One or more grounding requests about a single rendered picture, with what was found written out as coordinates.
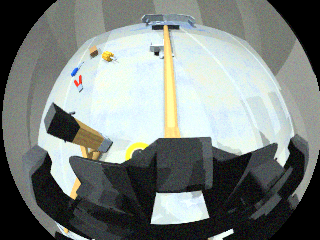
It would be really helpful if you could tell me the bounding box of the yellow ring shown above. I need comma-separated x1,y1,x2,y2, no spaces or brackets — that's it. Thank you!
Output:
125,141,148,160

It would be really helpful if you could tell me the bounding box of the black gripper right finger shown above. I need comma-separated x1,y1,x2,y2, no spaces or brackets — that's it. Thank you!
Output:
201,143,279,217

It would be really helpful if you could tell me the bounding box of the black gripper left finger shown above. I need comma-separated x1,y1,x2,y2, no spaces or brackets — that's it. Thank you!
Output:
69,140,157,224

